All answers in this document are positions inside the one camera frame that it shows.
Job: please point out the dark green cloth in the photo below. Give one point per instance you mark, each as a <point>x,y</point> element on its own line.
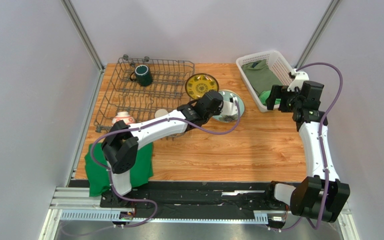
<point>139,174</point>

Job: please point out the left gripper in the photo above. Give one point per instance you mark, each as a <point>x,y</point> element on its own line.
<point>218,111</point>

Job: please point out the left aluminium frame post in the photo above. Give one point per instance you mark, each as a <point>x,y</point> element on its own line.
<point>76,20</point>

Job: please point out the red white patterned bowl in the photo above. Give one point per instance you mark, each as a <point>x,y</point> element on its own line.
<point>123,116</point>

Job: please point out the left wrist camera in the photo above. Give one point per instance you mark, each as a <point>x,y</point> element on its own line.
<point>229,104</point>

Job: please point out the aluminium frame post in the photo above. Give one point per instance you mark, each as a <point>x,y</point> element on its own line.
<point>318,32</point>
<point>76,20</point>

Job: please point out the grey wire dish rack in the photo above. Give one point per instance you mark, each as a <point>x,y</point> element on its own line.
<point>121,94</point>

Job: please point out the beige cup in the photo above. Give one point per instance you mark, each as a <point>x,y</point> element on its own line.
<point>160,113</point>

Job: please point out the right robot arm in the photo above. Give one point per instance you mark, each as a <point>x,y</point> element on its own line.
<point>321,195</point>

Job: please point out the right aluminium frame post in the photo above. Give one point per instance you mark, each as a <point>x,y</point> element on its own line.
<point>318,32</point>

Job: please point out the yellow patterned plate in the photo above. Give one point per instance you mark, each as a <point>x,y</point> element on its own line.
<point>199,84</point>

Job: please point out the olive green folded cloth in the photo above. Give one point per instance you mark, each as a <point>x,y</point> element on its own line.
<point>260,76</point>

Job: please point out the light blue flower plate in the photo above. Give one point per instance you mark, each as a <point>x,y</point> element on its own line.
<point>240,105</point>

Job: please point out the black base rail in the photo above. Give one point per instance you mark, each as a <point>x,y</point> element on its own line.
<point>198,200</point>

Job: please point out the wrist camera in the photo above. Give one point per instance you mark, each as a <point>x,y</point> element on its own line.
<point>298,78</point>
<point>229,104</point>

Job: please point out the dark green mug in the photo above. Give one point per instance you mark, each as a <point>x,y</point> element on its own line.
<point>142,75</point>

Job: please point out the white plastic basket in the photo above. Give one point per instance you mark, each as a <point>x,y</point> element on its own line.
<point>277,64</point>

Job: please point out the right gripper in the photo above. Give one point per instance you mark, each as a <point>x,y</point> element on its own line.
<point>275,98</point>

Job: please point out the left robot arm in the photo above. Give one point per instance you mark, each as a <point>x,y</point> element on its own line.
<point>121,145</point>

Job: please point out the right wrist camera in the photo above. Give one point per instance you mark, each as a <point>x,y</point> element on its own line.
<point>298,78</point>

